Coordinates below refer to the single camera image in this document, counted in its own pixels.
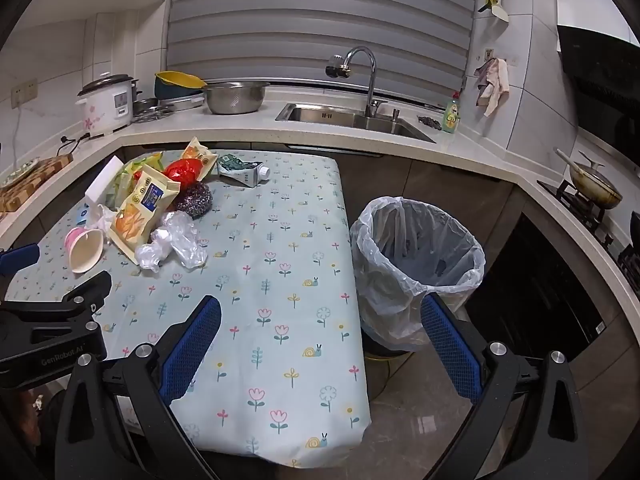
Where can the black range hood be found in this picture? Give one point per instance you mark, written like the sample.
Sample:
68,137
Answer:
605,75

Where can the large orange snack packet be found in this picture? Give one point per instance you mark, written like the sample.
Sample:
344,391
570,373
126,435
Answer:
140,215

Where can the small orange snack packet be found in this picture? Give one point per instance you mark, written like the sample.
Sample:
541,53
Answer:
199,152

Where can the yellow blue draining bowl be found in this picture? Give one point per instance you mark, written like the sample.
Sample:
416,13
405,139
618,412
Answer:
175,81

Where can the yellow green snack packet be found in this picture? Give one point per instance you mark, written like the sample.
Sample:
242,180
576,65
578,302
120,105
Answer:
142,164

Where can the glass pan lid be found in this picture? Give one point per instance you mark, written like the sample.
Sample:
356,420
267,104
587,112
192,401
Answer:
592,172

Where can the black built-in oven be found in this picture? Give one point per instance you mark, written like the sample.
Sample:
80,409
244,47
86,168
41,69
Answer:
540,300

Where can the chrome faucet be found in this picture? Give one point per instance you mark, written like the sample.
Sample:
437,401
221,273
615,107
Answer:
371,75

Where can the trash bin with clear liner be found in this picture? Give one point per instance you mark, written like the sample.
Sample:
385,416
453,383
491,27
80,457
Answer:
375,260

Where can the white hanging scraper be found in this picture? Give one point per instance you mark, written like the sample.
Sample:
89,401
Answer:
500,10

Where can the grey hanging cloth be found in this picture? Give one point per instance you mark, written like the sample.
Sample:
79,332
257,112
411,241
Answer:
481,76

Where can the green white milk carton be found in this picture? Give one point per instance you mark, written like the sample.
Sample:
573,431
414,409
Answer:
240,167

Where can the cream hanging cloth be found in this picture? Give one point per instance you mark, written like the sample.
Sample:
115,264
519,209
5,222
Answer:
497,82

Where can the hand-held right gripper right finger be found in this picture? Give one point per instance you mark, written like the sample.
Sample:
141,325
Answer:
452,345

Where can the round trash bin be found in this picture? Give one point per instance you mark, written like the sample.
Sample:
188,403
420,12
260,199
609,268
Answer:
425,265

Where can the steel colander bowl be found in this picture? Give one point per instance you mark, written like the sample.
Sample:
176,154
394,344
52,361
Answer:
234,97

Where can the steel steamer rack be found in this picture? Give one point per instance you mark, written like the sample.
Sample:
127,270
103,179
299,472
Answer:
147,110

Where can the grey window blind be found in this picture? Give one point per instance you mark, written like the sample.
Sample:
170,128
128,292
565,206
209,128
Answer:
320,20

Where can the red plastic bag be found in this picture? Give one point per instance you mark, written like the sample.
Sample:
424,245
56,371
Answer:
182,172

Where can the steel sink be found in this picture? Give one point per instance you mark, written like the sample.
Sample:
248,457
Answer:
350,119

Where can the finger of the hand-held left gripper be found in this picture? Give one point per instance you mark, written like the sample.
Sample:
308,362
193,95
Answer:
17,259
85,292

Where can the white paper towel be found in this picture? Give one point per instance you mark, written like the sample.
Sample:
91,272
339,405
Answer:
105,222

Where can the white blue carton box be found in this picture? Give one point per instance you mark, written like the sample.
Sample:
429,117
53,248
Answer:
104,180

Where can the floral tablecloth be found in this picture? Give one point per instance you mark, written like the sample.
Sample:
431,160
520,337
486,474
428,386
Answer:
280,310

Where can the pink paper cup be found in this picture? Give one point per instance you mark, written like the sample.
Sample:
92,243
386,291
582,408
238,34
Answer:
82,252

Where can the green rimmed plate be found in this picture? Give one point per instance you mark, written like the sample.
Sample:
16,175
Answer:
17,174

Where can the white stone countertop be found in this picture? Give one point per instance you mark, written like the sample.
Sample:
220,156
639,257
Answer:
300,130

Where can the steel plate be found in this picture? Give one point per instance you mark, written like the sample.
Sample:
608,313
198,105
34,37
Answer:
182,101

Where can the wooden cutting board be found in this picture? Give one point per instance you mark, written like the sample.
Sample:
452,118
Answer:
45,177

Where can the steel wool scrubber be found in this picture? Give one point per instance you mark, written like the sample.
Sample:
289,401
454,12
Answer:
194,201

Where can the clear plastic bag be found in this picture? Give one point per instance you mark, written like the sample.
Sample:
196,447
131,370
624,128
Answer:
175,240

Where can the dark scouring pad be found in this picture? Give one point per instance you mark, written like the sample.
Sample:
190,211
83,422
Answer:
429,122

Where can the black wok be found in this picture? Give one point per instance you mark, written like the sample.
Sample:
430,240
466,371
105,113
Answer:
635,230

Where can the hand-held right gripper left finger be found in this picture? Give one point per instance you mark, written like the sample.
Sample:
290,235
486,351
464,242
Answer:
192,345

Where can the wall outlet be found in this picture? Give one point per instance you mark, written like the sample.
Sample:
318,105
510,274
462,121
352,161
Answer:
25,91

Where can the green dish soap bottle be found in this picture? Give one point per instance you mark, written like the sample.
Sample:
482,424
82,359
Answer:
451,117

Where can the black gas stove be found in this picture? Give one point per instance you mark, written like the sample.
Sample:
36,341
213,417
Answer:
585,210

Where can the cream frying pan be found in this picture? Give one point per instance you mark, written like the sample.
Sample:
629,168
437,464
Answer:
597,192

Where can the white rice cooker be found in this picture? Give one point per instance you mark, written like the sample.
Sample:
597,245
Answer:
102,107

